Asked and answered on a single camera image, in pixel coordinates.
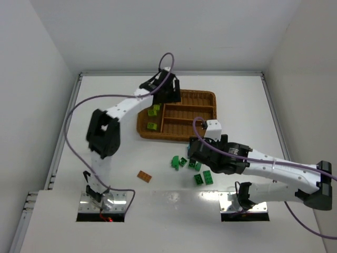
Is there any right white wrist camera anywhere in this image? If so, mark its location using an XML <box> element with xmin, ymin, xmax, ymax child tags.
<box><xmin>204</xmin><ymin>120</ymin><xmax>222</xmax><ymax>141</ymax></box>

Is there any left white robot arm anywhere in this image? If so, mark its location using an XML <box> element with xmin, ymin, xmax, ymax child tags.
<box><xmin>83</xmin><ymin>67</ymin><xmax>181</xmax><ymax>203</ymax></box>

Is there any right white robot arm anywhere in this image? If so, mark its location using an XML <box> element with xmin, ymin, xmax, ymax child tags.
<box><xmin>188</xmin><ymin>134</ymin><xmax>332</xmax><ymax>211</ymax></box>

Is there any green long lego brick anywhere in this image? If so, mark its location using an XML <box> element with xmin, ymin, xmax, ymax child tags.
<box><xmin>203</xmin><ymin>170</ymin><xmax>213</xmax><ymax>185</ymax></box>

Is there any light green small lego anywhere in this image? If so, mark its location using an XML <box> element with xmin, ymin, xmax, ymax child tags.
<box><xmin>194</xmin><ymin>163</ymin><xmax>202</xmax><ymax>171</ymax></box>

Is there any brown wicker divided basket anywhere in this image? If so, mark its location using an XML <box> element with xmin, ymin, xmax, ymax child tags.
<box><xmin>136</xmin><ymin>90</ymin><xmax>217</xmax><ymax>142</ymax></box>

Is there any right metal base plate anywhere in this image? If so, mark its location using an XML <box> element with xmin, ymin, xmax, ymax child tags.
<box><xmin>219</xmin><ymin>191</ymin><xmax>267</xmax><ymax>213</ymax></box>

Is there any lime lego with hole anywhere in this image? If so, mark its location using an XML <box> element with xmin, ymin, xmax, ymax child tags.
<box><xmin>146</xmin><ymin>122</ymin><xmax>157</xmax><ymax>131</ymax></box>

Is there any green small square lego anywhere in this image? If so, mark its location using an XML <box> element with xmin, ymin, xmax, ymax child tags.
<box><xmin>179</xmin><ymin>157</ymin><xmax>187</xmax><ymax>167</ymax></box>

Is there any metal base plate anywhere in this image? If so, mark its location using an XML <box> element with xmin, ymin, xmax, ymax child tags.
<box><xmin>219</xmin><ymin>191</ymin><xmax>267</xmax><ymax>213</ymax></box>
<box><xmin>78</xmin><ymin>191</ymin><xmax>127</xmax><ymax>213</ymax></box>

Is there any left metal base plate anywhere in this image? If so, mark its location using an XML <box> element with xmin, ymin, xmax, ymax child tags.
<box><xmin>78</xmin><ymin>191</ymin><xmax>127</xmax><ymax>213</ymax></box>

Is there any dark green rounded lego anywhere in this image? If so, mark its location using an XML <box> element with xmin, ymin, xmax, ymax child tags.
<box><xmin>171</xmin><ymin>155</ymin><xmax>180</xmax><ymax>171</ymax></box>

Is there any dark green square lego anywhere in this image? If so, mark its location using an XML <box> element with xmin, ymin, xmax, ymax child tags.
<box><xmin>194</xmin><ymin>174</ymin><xmax>204</xmax><ymax>186</ymax></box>

